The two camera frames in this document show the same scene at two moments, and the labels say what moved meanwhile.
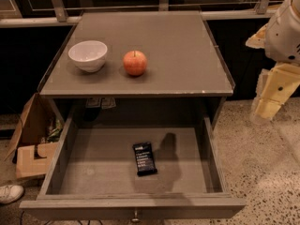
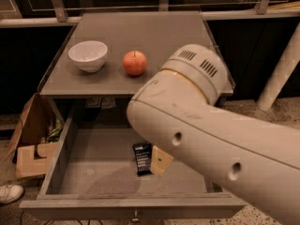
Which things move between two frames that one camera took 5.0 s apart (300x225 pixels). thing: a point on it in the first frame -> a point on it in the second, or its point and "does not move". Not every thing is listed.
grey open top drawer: [92, 175] does not move
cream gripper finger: [276, 85] -> [160, 160]
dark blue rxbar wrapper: [144, 159] does not move
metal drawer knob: [136, 219] does not move
